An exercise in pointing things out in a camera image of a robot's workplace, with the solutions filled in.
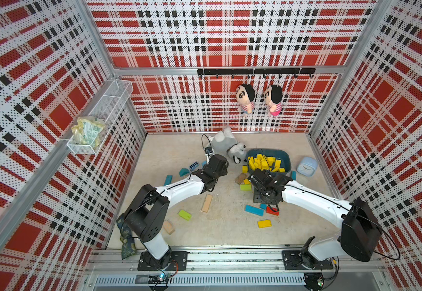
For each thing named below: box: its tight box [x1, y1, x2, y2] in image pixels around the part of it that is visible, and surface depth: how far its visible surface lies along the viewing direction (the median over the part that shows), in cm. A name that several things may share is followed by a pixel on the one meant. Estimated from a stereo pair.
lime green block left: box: [178, 209, 193, 221], surface depth 88 cm
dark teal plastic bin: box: [246, 147, 292, 176], surface depth 105 cm
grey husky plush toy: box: [209, 126, 248, 164], surface depth 107 cm
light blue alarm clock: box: [297, 156, 318, 178], surface depth 98 cm
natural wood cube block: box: [163, 220, 176, 236], surface depth 83 cm
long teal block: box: [244, 204, 265, 217], surface depth 90 cm
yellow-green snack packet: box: [70, 115, 107, 147], surface depth 64 cm
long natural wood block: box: [201, 194, 213, 213], surface depth 91 cm
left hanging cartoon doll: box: [235, 83, 256, 118], surface depth 95 cm
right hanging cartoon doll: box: [263, 84, 284, 117], surface depth 96 cm
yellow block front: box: [257, 219, 272, 229], surface depth 86 cm
